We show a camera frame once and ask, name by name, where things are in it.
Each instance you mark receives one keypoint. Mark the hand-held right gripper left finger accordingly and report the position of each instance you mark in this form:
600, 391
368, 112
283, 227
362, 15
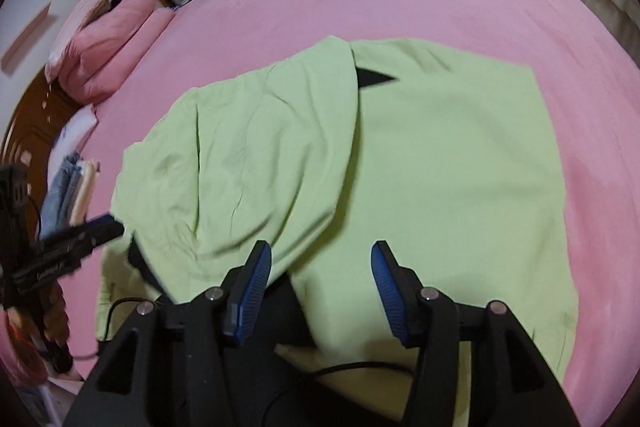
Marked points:
252, 292

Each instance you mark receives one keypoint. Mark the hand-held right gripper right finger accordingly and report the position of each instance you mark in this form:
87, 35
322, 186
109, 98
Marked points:
387, 292

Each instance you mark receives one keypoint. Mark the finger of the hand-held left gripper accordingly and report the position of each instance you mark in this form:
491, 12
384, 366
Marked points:
75, 247

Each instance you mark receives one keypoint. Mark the green and black hooded jacket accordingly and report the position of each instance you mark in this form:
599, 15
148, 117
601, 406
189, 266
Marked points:
425, 157

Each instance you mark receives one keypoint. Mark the folded blue jeans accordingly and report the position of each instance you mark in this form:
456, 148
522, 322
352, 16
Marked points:
60, 192

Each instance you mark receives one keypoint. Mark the folded cream cloth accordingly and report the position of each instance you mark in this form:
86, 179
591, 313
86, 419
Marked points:
85, 192

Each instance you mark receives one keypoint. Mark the wooden headboard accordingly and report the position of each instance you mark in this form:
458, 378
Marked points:
30, 122

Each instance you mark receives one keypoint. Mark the white printed pillow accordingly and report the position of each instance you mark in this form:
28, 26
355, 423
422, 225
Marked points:
77, 127

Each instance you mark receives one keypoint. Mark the white cartoon printed sheet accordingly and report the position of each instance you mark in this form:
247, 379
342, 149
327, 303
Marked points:
50, 402

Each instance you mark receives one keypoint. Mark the folded pink quilt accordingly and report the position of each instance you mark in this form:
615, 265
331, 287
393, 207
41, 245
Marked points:
110, 47

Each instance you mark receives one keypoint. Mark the pink lace-edged pillow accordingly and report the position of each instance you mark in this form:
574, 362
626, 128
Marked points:
85, 7

